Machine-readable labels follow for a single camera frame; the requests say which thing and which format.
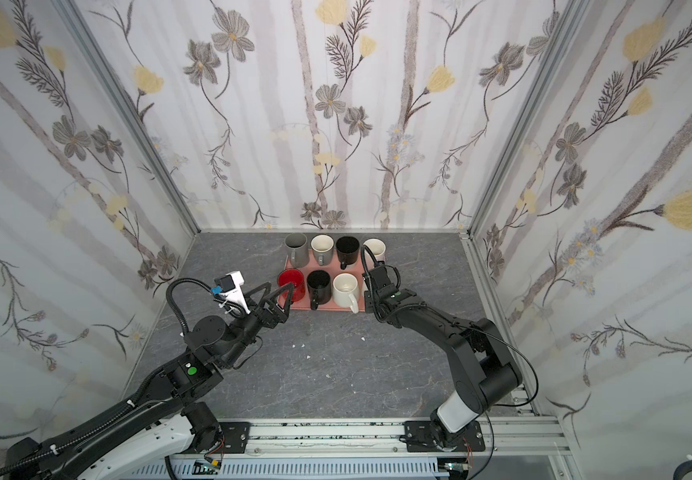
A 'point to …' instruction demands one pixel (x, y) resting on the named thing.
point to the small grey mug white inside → (323, 249)
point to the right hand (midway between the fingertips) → (371, 288)
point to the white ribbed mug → (345, 291)
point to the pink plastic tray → (334, 268)
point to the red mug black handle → (297, 278)
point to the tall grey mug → (297, 249)
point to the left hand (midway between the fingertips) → (277, 279)
